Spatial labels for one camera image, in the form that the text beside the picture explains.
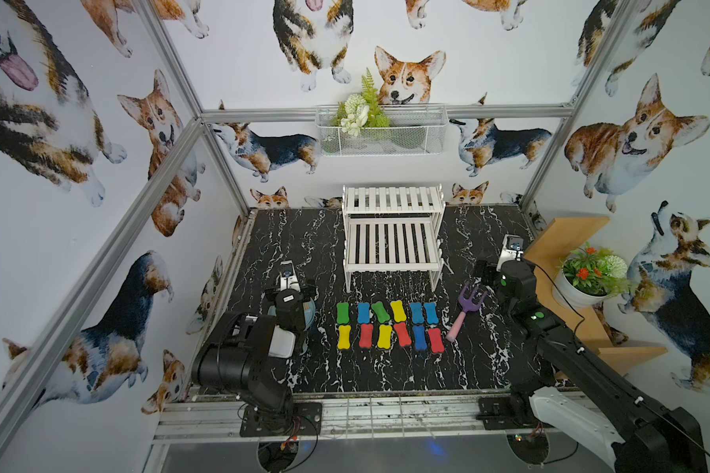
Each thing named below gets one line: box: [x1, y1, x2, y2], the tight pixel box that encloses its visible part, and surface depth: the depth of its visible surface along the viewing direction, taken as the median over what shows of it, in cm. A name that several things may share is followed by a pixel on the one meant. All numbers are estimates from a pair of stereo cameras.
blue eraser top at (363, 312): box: [356, 302, 370, 324], surface depth 94 cm
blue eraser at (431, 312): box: [423, 301, 439, 325], surface depth 92 cm
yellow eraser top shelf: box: [390, 299, 408, 323], surface depth 94 cm
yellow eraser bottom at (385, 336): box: [377, 324, 393, 349], surface depth 88 cm
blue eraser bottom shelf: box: [413, 325, 427, 351], surface depth 87 cm
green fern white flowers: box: [331, 67, 390, 137], surface depth 82 cm
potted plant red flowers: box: [552, 242, 631, 309], surface depth 78 cm
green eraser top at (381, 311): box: [370, 301, 391, 324], surface depth 94 cm
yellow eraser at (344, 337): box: [337, 325, 352, 350], surface depth 88 cm
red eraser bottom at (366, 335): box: [358, 323, 374, 348], surface depth 89 cm
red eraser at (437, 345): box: [427, 328, 445, 354], surface depth 88 cm
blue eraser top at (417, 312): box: [410, 301, 426, 325], surface depth 93 cm
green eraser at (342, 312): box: [336, 302, 351, 325], surface depth 92 cm
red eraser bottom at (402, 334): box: [394, 322, 412, 347], surface depth 89 cm
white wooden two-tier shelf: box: [342, 184, 446, 294], surface depth 92 cm
